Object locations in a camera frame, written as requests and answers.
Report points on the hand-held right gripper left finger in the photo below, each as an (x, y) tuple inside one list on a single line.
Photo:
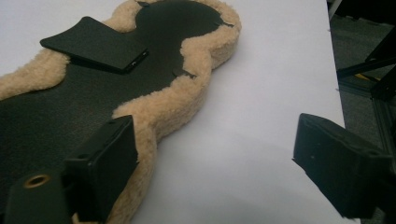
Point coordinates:
[(106, 174)]

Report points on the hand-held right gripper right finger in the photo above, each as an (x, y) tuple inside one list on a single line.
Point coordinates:
[(336, 168)]

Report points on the tan plush photo frame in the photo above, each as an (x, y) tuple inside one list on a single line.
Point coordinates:
[(62, 102)]

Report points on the white table cover board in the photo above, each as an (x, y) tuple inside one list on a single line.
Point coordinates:
[(255, 93)]

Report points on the black metal stand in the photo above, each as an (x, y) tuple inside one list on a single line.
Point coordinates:
[(379, 59)]

